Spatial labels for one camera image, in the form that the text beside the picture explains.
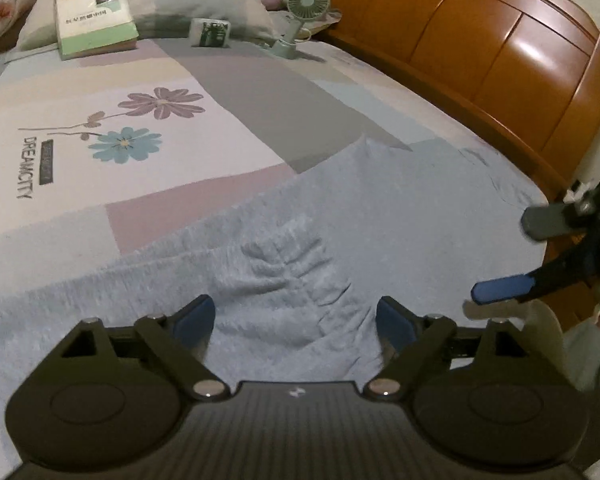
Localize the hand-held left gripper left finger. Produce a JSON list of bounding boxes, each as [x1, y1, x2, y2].
[[45, 295, 230, 401]]

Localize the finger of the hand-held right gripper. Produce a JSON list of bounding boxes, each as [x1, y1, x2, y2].
[[521, 200, 596, 241], [472, 245, 600, 305]]

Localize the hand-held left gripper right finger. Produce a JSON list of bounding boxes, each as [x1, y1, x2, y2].
[[364, 296, 548, 401]]

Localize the grey sweatpants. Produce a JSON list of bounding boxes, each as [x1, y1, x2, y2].
[[0, 135, 551, 466]]

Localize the wooden headboard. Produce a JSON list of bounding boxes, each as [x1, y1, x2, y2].
[[250, 0, 600, 321]]

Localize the small tissue pack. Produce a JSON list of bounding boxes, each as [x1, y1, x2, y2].
[[189, 17, 230, 48]]

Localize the green and white book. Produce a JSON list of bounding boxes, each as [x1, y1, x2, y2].
[[55, 0, 140, 61]]

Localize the green handheld fan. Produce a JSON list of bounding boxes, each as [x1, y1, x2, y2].
[[270, 0, 331, 58]]

